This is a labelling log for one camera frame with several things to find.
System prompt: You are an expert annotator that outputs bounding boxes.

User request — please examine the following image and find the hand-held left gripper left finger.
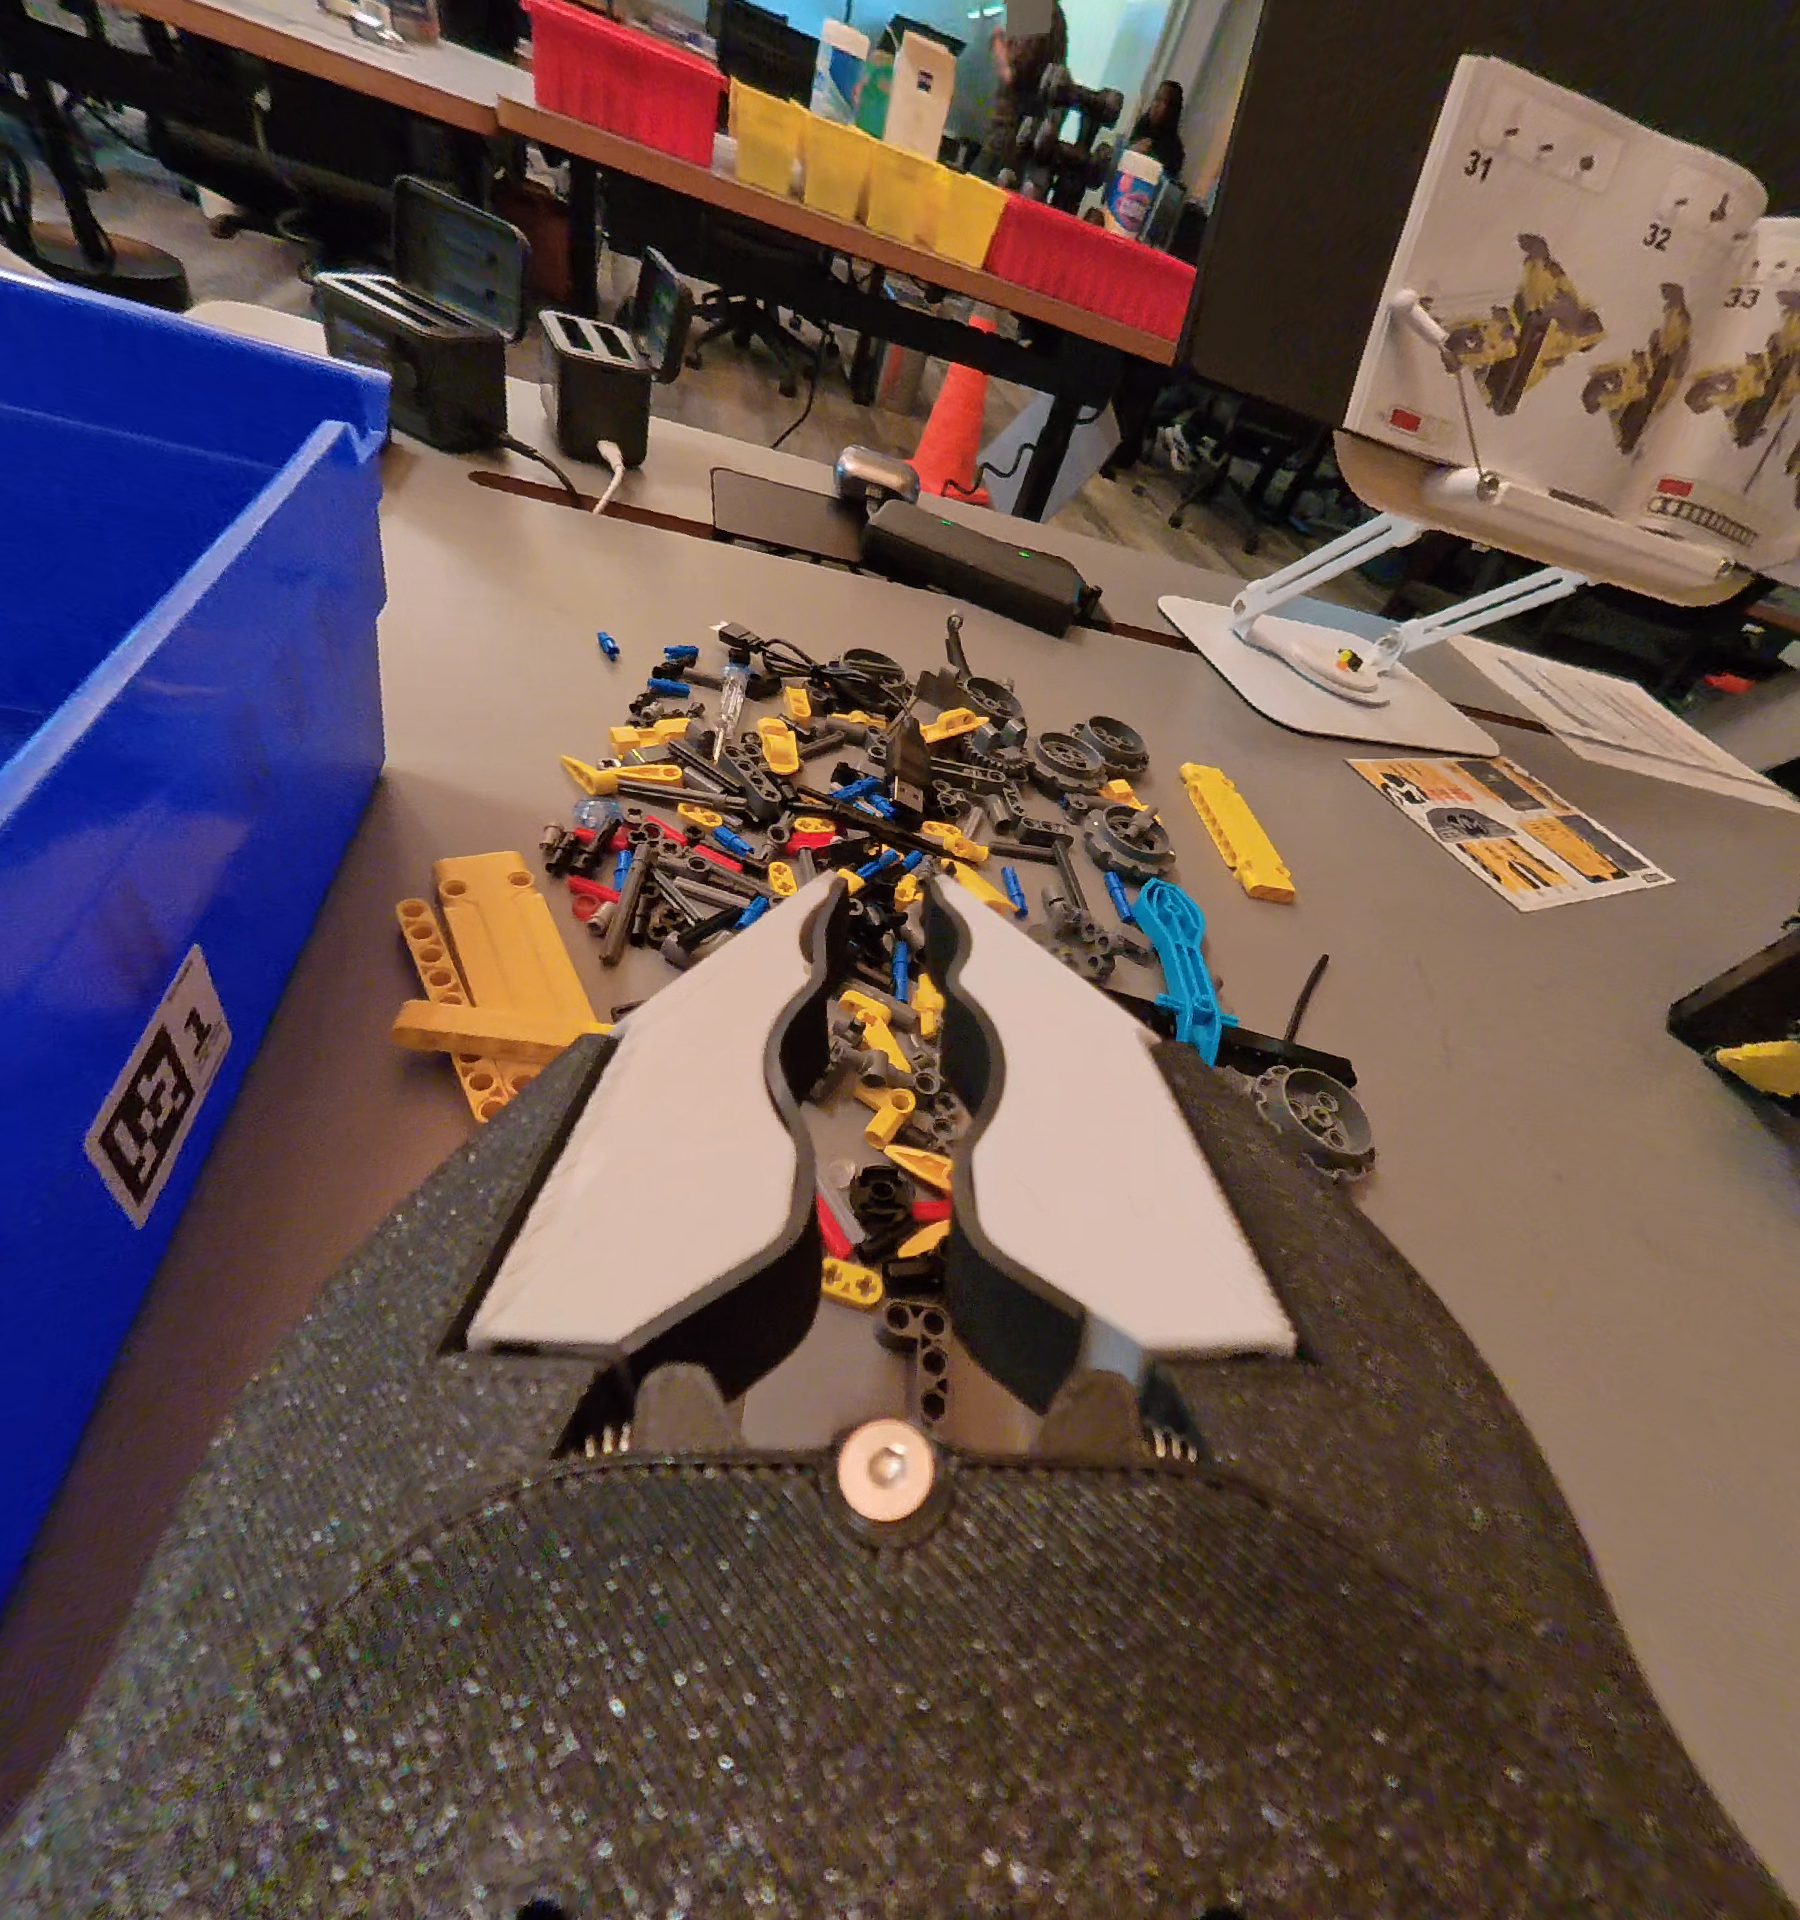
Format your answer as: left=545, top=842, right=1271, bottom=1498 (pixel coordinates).
left=466, top=875, right=855, bottom=1391

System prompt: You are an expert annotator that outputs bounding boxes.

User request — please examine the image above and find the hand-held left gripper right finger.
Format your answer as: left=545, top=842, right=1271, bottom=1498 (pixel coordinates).
left=922, top=875, right=1299, bottom=1418

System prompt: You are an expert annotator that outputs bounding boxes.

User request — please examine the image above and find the pile of toy brick parts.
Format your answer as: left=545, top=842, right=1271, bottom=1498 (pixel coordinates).
left=541, top=613, right=1384, bottom=1418

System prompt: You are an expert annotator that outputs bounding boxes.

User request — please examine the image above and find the yellow toy brick model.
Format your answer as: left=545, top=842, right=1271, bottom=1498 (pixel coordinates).
left=1670, top=842, right=1800, bottom=1118

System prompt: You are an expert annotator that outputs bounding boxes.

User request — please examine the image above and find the yellow holed brick beam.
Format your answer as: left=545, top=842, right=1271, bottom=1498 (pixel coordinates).
left=392, top=897, right=621, bottom=1124

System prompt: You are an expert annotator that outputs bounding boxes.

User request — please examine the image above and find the grey toy wheel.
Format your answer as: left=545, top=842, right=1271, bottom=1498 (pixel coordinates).
left=1250, top=1066, right=1381, bottom=1187

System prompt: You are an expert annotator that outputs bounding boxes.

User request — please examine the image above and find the light blue brick part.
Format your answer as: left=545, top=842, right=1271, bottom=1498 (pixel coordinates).
left=1143, top=881, right=1234, bottom=1072

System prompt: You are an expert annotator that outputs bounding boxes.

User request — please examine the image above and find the long yellow brick panel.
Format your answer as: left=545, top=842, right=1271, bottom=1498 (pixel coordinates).
left=1180, top=763, right=1299, bottom=908

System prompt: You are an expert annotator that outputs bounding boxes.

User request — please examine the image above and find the yellow sticker sheet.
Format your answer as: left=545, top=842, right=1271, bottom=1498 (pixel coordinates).
left=1348, top=754, right=1676, bottom=915

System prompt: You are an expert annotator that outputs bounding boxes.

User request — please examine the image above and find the white book stand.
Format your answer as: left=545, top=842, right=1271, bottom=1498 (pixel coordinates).
left=1159, top=292, right=1800, bottom=760

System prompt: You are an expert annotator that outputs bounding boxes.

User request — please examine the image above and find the black power box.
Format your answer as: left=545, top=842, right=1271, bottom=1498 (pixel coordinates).
left=858, top=498, right=1114, bottom=637

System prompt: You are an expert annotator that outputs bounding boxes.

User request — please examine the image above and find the blue plastic bin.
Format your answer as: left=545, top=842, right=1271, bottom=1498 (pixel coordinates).
left=0, top=256, right=396, bottom=1760

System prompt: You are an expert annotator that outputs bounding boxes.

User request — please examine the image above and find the black flat pad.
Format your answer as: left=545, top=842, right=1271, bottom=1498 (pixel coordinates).
left=709, top=467, right=876, bottom=566

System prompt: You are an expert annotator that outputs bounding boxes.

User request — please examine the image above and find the printed paper sheet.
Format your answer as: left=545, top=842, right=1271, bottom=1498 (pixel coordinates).
left=1448, top=639, right=1800, bottom=821

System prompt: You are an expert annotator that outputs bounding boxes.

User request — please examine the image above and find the orange traffic cone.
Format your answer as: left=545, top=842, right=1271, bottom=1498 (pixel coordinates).
left=907, top=318, right=1001, bottom=514

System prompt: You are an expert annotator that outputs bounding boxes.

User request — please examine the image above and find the black battery charger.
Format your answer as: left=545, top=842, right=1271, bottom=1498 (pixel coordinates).
left=538, top=247, right=694, bottom=473
left=314, top=176, right=530, bottom=456

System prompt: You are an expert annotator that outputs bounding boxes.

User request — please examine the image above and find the red plastic bin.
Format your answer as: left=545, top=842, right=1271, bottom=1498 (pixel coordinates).
left=521, top=0, right=732, bottom=167
left=985, top=191, right=1199, bottom=343

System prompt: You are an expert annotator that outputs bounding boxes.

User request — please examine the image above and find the yellow plastic bin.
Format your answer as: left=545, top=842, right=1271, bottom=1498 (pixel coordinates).
left=802, top=115, right=884, bottom=225
left=729, top=78, right=815, bottom=201
left=864, top=143, right=951, bottom=250
left=931, top=167, right=1010, bottom=274

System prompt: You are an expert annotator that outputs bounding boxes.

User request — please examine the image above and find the black partition panel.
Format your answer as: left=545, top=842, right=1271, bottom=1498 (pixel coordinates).
left=1177, top=0, right=1800, bottom=443

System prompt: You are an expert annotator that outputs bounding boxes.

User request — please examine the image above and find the instruction booklet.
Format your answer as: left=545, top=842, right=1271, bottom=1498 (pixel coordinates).
left=1342, top=55, right=1800, bottom=552

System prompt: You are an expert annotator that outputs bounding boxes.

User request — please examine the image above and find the long wooden table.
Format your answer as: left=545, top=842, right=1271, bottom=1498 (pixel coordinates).
left=121, top=0, right=1190, bottom=373

